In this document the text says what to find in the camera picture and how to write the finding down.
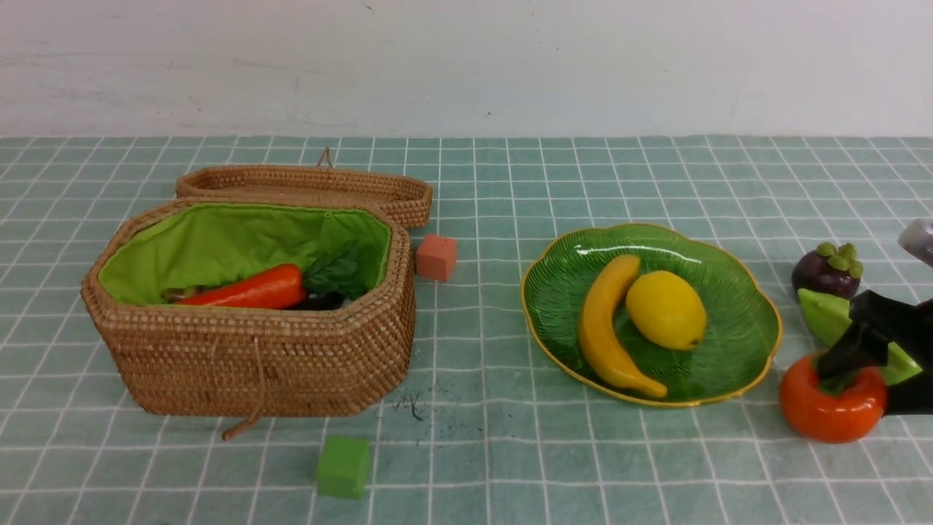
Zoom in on light green cucumber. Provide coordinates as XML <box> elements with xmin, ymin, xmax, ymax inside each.
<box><xmin>797</xmin><ymin>288</ymin><xmax>922</xmax><ymax>386</ymax></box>

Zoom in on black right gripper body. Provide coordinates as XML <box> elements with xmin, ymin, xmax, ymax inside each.
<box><xmin>849</xmin><ymin>289</ymin><xmax>932</xmax><ymax>365</ymax></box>

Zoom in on green foam cube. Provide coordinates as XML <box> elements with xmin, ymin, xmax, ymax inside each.
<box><xmin>316</xmin><ymin>435</ymin><xmax>371</xmax><ymax>499</ymax></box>

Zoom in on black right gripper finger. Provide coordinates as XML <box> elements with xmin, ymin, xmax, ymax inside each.
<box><xmin>816</xmin><ymin>320</ymin><xmax>891</xmax><ymax>380</ymax></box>
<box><xmin>884</xmin><ymin>371</ymin><xmax>932</xmax><ymax>416</ymax></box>

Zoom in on orange persimmon green calyx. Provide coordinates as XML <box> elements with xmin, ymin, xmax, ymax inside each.
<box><xmin>778</xmin><ymin>354</ymin><xmax>889</xmax><ymax>444</ymax></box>

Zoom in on yellow lemon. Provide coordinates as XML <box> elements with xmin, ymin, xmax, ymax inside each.
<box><xmin>625</xmin><ymin>271</ymin><xmax>708</xmax><ymax>351</ymax></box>

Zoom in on orange carrot green leaves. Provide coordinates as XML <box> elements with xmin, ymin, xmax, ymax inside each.
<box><xmin>163</xmin><ymin>241</ymin><xmax>369</xmax><ymax>310</ymax></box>

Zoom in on woven rattan basket lid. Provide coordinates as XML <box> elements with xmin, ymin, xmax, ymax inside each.
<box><xmin>174</xmin><ymin>147</ymin><xmax>433</xmax><ymax>229</ymax></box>

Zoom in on green leaf-shaped glass plate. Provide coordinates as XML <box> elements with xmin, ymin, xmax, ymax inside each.
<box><xmin>520</xmin><ymin>223</ymin><xmax>783</xmax><ymax>408</ymax></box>

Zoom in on pink foam cube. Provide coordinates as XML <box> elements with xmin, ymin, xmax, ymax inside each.
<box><xmin>415</xmin><ymin>233</ymin><xmax>458</xmax><ymax>282</ymax></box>

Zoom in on purple eggplant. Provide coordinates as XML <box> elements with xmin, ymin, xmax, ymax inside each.
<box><xmin>289</xmin><ymin>290</ymin><xmax>346</xmax><ymax>311</ymax></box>

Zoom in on yellow banana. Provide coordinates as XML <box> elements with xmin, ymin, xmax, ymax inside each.
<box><xmin>577</xmin><ymin>254</ymin><xmax>668</xmax><ymax>398</ymax></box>

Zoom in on woven rattan basket green lining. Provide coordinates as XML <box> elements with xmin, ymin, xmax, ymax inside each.
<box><xmin>80</xmin><ymin>198</ymin><xmax>415</xmax><ymax>416</ymax></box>

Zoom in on purple mangosteen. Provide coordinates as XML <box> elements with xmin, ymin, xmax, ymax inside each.
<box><xmin>791</xmin><ymin>242</ymin><xmax>864</xmax><ymax>300</ymax></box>

